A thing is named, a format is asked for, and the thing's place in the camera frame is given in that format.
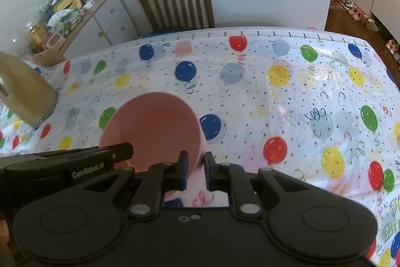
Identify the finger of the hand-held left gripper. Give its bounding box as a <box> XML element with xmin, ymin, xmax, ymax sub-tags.
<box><xmin>99</xmin><ymin>142</ymin><xmax>135</xmax><ymax>168</ymax></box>

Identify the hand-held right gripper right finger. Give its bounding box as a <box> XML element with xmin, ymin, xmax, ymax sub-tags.
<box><xmin>204</xmin><ymin>151</ymin><xmax>317</xmax><ymax>219</ymax></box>

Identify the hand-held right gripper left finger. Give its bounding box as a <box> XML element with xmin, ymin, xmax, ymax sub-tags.
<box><xmin>79</xmin><ymin>150</ymin><xmax>189</xmax><ymax>219</ymax></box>

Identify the pink bowl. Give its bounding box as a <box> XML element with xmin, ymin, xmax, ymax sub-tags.
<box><xmin>100</xmin><ymin>92</ymin><xmax>207</xmax><ymax>201</ymax></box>

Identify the yellow jar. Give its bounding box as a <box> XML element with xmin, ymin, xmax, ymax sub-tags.
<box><xmin>0</xmin><ymin>51</ymin><xmax>59</xmax><ymax>127</ymax></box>

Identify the balloon print tablecloth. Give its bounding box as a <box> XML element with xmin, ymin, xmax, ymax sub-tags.
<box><xmin>0</xmin><ymin>26</ymin><xmax>400</xmax><ymax>267</ymax></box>

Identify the cardboard box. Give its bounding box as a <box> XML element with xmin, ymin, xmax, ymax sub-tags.
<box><xmin>30</xmin><ymin>48</ymin><xmax>67</xmax><ymax>68</ymax></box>

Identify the pink kitchen timer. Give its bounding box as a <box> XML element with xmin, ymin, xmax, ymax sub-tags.
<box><xmin>46</xmin><ymin>32</ymin><xmax>66</xmax><ymax>49</ymax></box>

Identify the white cabinet with wooden top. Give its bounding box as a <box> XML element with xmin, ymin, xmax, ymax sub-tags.
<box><xmin>62</xmin><ymin>0</ymin><xmax>140</xmax><ymax>60</ymax></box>

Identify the glass jar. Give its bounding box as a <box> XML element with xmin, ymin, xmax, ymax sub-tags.
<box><xmin>25</xmin><ymin>21</ymin><xmax>51</xmax><ymax>52</ymax></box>

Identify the green patterned box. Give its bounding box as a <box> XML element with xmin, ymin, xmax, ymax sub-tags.
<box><xmin>47</xmin><ymin>9</ymin><xmax>86</xmax><ymax>35</ymax></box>

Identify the yellow box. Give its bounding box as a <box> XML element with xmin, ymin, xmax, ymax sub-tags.
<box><xmin>52</xmin><ymin>0</ymin><xmax>83</xmax><ymax>14</ymax></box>

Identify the row of shoes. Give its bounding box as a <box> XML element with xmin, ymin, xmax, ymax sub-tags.
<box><xmin>340</xmin><ymin>0</ymin><xmax>379</xmax><ymax>31</ymax></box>

